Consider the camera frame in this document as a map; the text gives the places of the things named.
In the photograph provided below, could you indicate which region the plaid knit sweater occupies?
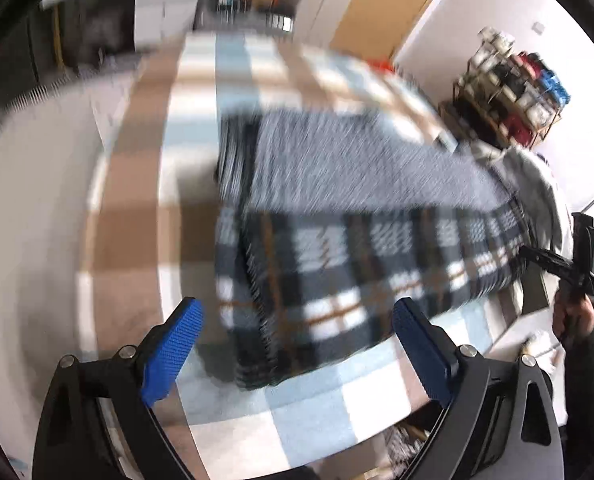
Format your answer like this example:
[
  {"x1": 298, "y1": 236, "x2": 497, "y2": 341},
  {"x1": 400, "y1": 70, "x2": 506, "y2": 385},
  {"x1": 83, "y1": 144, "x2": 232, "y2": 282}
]
[{"x1": 215, "y1": 108, "x2": 535, "y2": 390}]

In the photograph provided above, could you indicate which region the person's right forearm black sleeve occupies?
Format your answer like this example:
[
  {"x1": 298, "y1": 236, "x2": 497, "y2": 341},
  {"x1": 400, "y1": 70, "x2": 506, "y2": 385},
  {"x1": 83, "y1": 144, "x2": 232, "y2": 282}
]
[{"x1": 563, "y1": 330, "x2": 594, "y2": 479}]

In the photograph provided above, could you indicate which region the person's right hand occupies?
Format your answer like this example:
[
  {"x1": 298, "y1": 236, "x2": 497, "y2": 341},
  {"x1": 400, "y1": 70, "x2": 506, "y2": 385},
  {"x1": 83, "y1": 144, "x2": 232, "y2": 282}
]
[{"x1": 552, "y1": 280, "x2": 594, "y2": 351}]

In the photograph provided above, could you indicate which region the grey hoodie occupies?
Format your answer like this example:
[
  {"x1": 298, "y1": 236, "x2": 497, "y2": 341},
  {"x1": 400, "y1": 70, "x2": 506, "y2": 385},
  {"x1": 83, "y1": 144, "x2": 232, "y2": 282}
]
[{"x1": 458, "y1": 141, "x2": 574, "y2": 259}]

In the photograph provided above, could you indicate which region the checkered bed blanket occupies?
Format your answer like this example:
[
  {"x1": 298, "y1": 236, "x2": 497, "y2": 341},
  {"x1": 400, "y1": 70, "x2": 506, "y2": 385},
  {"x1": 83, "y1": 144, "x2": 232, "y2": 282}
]
[{"x1": 75, "y1": 29, "x2": 524, "y2": 476}]

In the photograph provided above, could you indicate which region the shoe rack with shoes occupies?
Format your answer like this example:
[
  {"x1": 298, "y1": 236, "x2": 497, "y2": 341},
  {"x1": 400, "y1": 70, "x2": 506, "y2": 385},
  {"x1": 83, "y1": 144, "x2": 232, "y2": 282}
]
[{"x1": 446, "y1": 27, "x2": 570, "y2": 150}]

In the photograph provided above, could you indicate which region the orange plastic bag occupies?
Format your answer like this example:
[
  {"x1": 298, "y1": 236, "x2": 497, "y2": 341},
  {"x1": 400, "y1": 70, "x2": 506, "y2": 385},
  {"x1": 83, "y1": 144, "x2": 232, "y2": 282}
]
[{"x1": 365, "y1": 60, "x2": 396, "y2": 74}]

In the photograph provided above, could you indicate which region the wooden door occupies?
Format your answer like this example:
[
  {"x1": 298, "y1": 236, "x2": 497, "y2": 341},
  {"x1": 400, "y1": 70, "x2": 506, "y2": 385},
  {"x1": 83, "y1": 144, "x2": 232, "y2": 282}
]
[{"x1": 329, "y1": 0, "x2": 431, "y2": 61}]

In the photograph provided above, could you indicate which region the white suitcase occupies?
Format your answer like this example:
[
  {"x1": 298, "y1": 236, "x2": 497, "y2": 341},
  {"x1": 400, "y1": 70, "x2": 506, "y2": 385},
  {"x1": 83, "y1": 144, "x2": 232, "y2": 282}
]
[{"x1": 293, "y1": 0, "x2": 351, "y2": 49}]

